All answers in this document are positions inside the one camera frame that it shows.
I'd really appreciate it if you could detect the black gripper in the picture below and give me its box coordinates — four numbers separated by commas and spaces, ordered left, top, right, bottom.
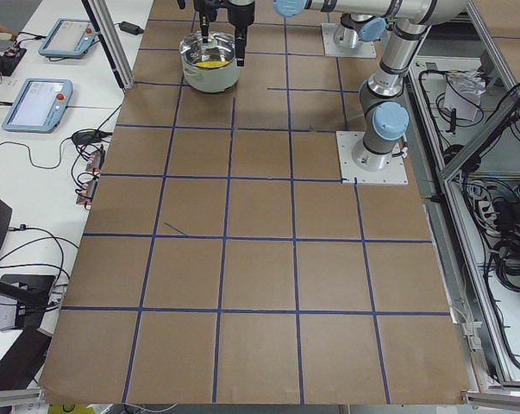
199, 0, 255, 67

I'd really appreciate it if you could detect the blue teach pendant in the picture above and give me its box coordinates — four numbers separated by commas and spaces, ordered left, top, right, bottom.
2, 78, 73, 133
38, 18, 97, 59

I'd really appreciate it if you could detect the brown paper table mat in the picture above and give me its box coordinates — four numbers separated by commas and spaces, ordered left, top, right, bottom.
40, 1, 470, 405

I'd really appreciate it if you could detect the aluminium frame post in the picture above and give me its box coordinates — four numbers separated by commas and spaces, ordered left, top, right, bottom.
81, 0, 135, 91

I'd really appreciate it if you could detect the yellow corn cob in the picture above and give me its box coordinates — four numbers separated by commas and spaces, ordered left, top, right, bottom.
195, 60, 229, 70

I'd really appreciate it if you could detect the black power adapter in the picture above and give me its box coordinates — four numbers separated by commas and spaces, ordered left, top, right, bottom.
118, 21, 144, 35

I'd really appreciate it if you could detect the glass pot lid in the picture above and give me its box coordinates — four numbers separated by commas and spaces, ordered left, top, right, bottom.
179, 32, 235, 69

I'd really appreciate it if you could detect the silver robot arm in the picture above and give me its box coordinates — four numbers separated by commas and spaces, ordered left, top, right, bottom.
193, 0, 387, 66
273, 1, 467, 172

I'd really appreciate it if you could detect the far blue teach pendant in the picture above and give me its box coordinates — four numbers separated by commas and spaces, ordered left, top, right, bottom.
38, 18, 97, 59

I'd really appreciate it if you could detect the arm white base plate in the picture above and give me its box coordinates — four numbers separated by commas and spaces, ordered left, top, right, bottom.
336, 131, 409, 185
321, 23, 377, 59

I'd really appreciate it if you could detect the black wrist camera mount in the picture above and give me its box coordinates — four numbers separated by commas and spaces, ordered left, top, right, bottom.
190, 0, 226, 22

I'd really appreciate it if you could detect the pale green steel pot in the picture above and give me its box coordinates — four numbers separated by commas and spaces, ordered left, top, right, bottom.
180, 54, 241, 93

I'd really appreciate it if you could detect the near blue teach pendant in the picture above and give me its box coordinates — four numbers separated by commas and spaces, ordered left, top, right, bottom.
2, 78, 73, 133

